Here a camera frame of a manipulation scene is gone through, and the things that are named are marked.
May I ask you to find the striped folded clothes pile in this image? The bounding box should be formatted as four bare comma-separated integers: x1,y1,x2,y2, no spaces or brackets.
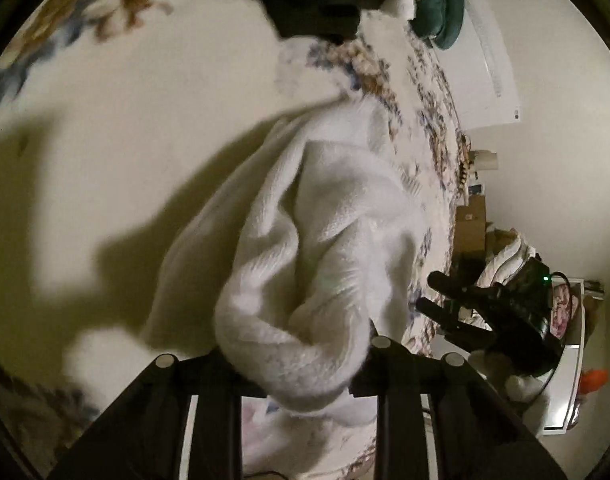
475,233,537,288

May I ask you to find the pink floral cloth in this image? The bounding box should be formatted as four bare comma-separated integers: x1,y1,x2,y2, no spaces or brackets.
550,284,578,339

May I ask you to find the white storage cabinet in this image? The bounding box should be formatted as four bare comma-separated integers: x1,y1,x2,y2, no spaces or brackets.
429,276,586,436

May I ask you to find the brown cardboard box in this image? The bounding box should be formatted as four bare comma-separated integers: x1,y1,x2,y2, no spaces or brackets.
454,195,487,258

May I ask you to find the orange object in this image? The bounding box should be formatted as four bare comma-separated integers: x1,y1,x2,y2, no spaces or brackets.
578,368,608,396

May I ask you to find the dark green cloth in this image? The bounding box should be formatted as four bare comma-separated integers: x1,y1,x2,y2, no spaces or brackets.
410,0,464,50

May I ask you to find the cream floral fleece blanket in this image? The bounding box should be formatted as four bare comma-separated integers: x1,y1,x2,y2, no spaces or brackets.
0,0,462,479

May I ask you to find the white wall air conditioner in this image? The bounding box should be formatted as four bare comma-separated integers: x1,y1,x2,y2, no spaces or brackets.
437,0,522,130

